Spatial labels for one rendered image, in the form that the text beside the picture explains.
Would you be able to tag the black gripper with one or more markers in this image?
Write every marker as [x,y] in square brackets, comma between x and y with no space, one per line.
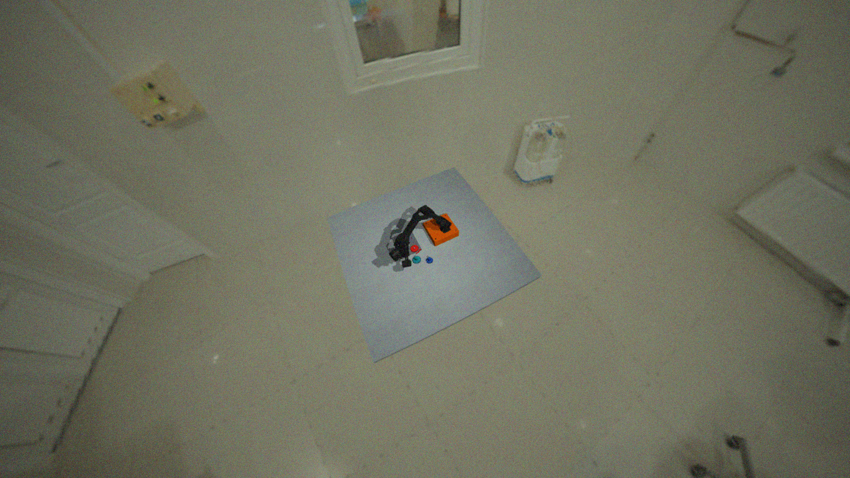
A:
[406,262]

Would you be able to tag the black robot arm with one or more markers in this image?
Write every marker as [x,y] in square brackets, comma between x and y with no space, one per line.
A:
[402,240]

